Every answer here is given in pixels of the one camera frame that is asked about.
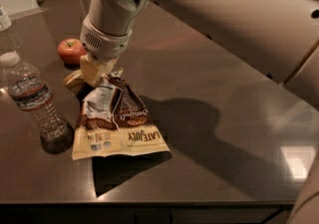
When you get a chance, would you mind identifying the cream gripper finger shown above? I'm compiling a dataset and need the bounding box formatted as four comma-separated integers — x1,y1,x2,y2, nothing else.
80,54,104,87
103,58,118,75

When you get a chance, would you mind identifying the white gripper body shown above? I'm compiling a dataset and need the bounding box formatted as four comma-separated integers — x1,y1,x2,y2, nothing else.
80,17,132,59

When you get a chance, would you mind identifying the brown chip bag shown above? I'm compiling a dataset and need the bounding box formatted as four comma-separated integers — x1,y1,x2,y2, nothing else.
64,68,168,160

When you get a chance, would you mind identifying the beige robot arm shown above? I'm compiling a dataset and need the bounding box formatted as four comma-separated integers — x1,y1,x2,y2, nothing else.
80,0,319,110

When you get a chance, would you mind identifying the clear plastic water bottle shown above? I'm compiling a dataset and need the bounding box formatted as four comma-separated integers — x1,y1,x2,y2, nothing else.
0,51,74,154

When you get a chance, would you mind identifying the red apple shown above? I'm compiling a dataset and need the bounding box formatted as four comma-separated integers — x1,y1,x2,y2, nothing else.
58,38,86,66

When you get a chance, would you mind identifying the white labelled container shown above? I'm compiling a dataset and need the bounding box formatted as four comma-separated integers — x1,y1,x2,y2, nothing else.
0,5,12,32

